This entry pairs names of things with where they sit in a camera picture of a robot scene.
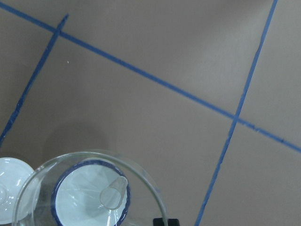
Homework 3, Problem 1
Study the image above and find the clear glass funnel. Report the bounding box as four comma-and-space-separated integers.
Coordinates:
12, 150, 168, 226

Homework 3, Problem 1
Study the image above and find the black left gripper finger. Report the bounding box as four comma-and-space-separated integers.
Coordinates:
153, 218, 180, 226

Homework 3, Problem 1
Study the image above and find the white enamel cup blue rim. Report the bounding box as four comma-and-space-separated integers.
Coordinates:
51, 158, 131, 226

